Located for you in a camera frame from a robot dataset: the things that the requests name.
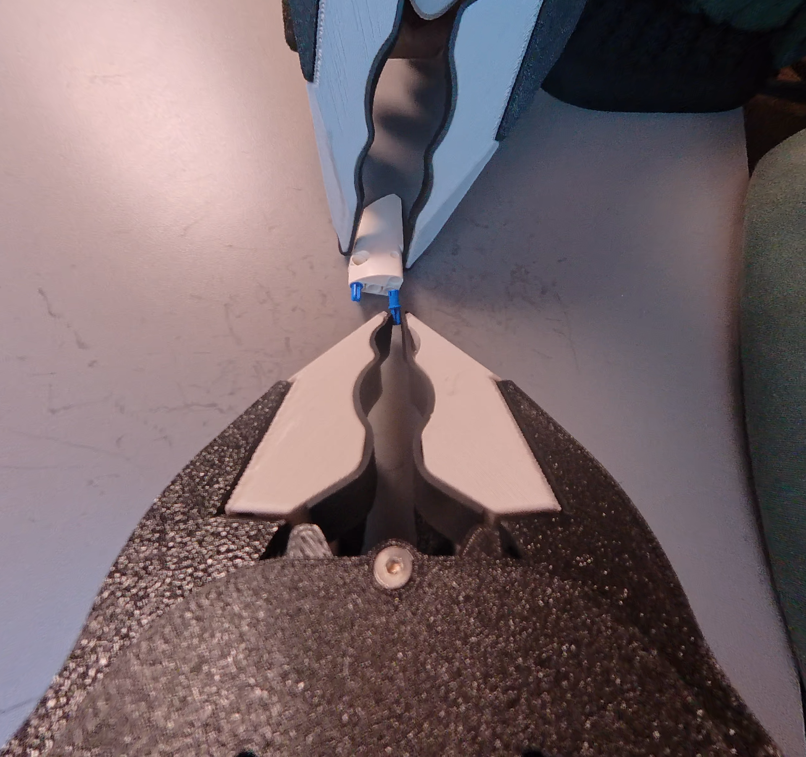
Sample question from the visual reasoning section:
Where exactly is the white lego panel piece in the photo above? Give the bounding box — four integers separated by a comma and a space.
346, 193, 407, 297

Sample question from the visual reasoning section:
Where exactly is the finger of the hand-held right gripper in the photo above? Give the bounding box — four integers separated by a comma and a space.
309, 0, 407, 256
403, 0, 544, 268

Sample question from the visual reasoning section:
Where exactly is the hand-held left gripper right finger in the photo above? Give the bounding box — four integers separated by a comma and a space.
400, 313, 563, 519

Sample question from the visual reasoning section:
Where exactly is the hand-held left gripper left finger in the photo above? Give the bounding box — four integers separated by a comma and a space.
223, 313, 391, 522

